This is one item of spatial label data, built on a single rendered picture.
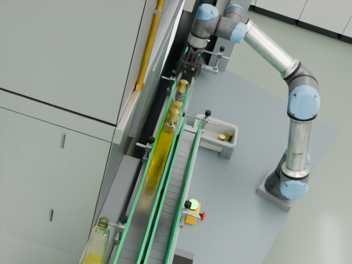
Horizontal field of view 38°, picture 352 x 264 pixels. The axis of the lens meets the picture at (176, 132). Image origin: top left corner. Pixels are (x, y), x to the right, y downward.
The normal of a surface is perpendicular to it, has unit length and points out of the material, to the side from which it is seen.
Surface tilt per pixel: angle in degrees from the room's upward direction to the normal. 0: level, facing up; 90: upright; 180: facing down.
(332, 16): 90
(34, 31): 90
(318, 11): 90
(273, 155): 0
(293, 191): 95
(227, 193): 0
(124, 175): 0
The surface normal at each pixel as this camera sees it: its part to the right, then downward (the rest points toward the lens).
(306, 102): -0.18, 0.44
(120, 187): 0.25, -0.75
